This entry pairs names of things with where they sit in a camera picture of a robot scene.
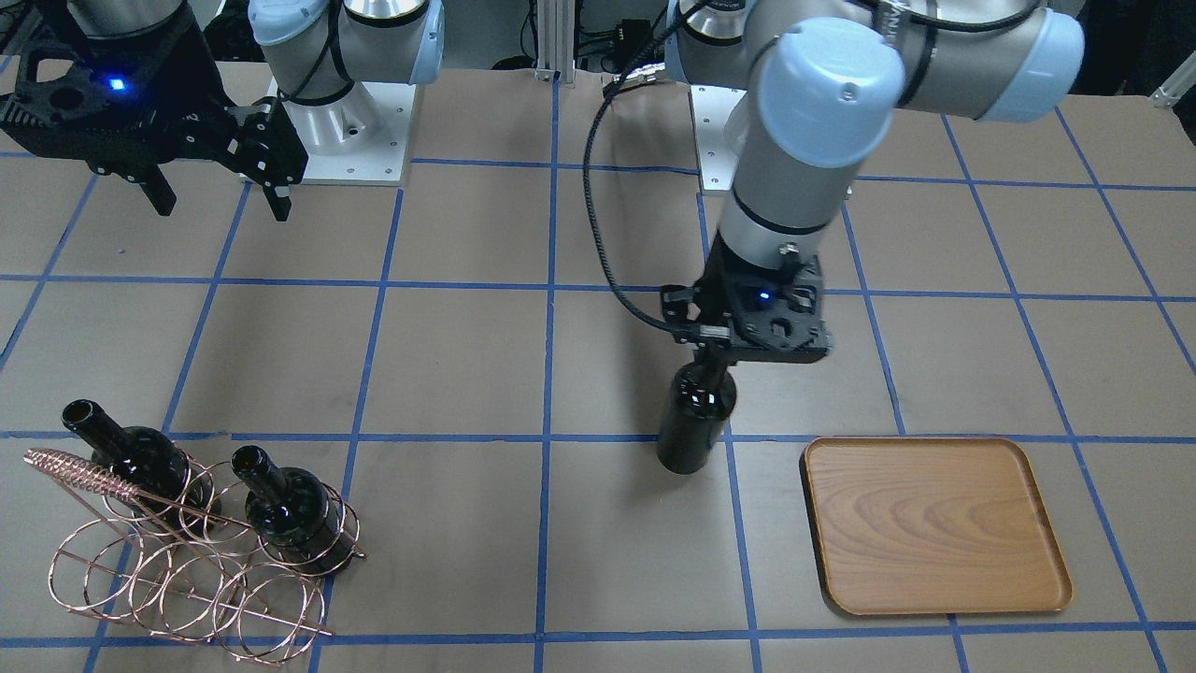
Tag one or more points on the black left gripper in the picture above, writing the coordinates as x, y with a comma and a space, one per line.
719, 268

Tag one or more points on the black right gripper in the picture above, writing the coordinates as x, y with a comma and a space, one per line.
190, 86

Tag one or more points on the dark wine bottle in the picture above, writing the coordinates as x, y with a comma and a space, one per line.
701, 399
290, 510
142, 455

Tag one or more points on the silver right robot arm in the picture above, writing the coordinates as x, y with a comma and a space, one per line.
309, 42

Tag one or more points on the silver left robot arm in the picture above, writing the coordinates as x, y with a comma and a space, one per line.
820, 83

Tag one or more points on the wooden tray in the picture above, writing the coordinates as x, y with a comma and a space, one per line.
916, 526

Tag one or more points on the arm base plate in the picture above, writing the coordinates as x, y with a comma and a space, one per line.
356, 133
719, 140

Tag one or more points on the aluminium frame post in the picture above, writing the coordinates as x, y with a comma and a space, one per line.
555, 31

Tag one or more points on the copper wire bottle basket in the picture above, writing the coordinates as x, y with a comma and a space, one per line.
215, 582

